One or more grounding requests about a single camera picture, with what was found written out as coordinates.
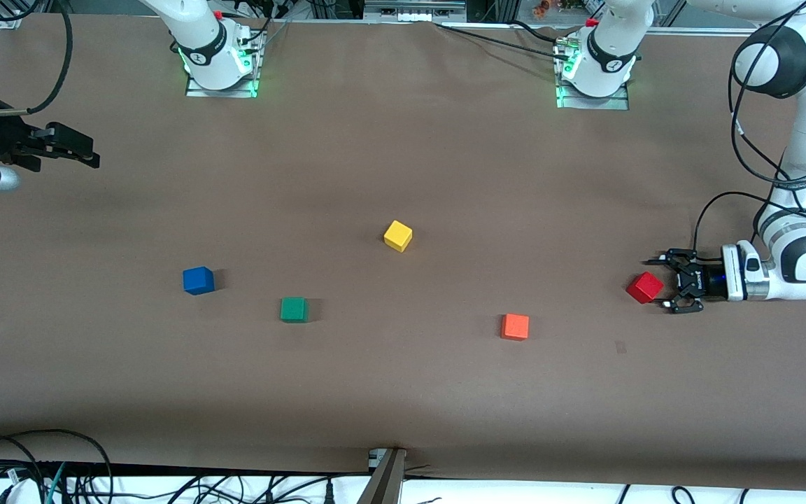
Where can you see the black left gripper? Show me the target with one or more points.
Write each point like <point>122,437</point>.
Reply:
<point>708,280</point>

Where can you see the red wooden cube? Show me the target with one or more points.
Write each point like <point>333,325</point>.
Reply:
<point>644,287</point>

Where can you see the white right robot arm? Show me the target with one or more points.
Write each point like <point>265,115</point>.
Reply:
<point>200,56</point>

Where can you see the orange wooden cube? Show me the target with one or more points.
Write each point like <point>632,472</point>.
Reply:
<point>515,327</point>

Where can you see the blue wooden cube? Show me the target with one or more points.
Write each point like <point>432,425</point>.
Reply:
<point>198,280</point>

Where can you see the yellow wooden cube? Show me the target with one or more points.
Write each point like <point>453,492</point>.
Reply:
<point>397,235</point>

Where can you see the green wooden cube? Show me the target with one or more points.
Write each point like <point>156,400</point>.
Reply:
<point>294,309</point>

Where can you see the brown table cover sheet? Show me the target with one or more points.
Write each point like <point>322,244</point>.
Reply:
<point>403,392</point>

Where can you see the small metal clamp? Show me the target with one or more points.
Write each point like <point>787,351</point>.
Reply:
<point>376,458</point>

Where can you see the metal base plate of right arm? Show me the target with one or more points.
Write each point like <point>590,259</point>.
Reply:
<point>196,91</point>

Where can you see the grey metal camera post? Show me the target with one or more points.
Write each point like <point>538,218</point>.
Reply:
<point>383,483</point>

